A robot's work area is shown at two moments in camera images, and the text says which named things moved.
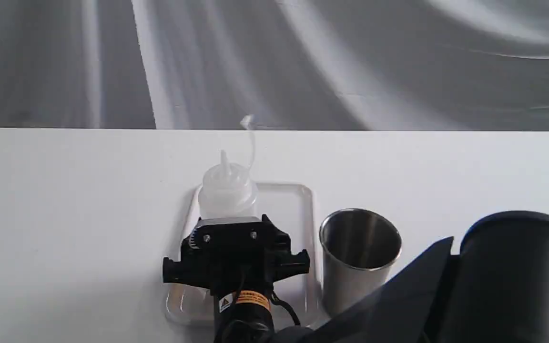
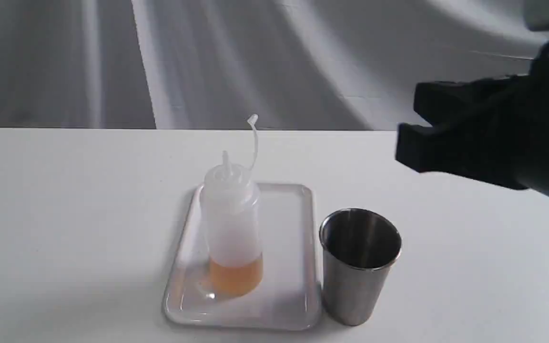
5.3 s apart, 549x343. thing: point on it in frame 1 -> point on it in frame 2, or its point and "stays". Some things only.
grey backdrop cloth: (341, 65) stays
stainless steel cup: (359, 247) stays
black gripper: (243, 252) -> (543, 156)
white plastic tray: (289, 207) stays
